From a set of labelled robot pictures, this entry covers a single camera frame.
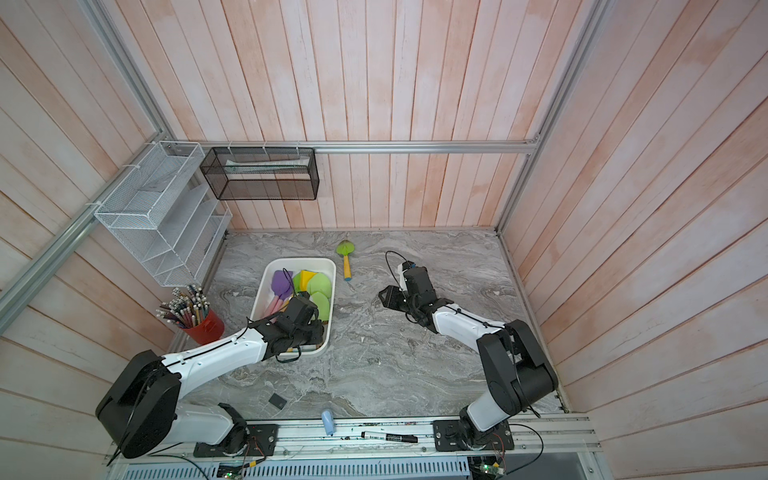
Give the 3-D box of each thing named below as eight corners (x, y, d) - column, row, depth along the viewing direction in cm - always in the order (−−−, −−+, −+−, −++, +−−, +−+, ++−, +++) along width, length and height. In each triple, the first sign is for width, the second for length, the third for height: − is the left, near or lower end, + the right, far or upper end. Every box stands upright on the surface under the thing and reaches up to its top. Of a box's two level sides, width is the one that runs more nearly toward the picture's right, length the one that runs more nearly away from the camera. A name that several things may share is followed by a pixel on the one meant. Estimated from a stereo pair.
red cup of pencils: (187, 345, 92) (151, 316, 77) (200, 316, 98) (169, 284, 84) (223, 345, 92) (193, 316, 77) (233, 316, 98) (208, 284, 84)
